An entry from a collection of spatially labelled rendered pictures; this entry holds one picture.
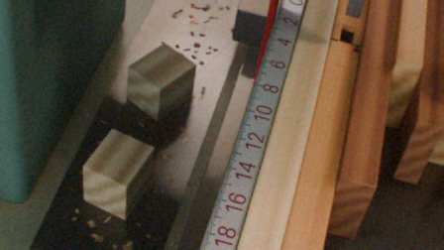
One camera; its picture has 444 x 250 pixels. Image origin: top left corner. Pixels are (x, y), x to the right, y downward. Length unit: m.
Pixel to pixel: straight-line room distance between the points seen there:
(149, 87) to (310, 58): 0.17
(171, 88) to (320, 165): 0.21
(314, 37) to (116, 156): 0.16
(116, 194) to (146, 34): 0.19
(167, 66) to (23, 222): 0.16
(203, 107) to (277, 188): 0.25
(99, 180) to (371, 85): 0.19
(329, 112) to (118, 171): 0.16
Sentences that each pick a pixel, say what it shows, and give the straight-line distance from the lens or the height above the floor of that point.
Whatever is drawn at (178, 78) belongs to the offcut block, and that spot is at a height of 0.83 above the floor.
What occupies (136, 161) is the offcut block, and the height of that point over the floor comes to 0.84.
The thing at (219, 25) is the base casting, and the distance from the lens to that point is 0.69.
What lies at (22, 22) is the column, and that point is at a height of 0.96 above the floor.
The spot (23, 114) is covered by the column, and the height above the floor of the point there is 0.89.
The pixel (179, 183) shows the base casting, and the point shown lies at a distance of 0.56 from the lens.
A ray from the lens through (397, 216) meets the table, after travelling 0.45.
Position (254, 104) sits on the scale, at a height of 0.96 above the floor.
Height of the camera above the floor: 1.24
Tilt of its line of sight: 47 degrees down
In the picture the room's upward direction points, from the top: 10 degrees clockwise
